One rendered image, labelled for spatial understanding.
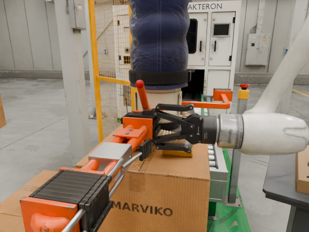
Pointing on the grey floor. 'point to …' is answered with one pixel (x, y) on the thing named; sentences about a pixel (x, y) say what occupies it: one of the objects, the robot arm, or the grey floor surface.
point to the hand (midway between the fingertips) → (140, 125)
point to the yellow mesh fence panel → (101, 66)
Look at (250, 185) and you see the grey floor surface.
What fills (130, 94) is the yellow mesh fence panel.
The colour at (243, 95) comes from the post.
